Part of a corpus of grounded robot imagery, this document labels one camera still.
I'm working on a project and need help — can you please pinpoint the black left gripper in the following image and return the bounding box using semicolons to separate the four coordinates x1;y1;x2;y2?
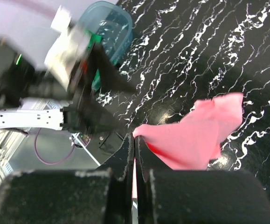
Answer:
67;44;135;135

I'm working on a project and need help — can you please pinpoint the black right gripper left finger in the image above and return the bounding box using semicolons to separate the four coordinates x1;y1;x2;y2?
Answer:
0;134;134;224

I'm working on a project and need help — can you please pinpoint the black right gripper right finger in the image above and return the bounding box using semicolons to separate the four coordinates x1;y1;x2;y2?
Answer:
134;137;270;224

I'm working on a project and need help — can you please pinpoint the pink t-shirt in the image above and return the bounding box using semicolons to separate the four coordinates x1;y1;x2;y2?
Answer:
131;92;244;224

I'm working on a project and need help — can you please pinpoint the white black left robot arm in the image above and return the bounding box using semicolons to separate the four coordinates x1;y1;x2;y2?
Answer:
0;39;136;134

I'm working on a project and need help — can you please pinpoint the green t-shirt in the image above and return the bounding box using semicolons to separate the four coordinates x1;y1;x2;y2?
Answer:
88;30;102;92

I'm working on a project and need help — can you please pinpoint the teal plastic bin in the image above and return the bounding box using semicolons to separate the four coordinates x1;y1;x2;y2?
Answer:
78;1;132;70

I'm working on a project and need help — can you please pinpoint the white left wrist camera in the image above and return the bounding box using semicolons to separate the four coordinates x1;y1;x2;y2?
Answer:
44;6;91;91

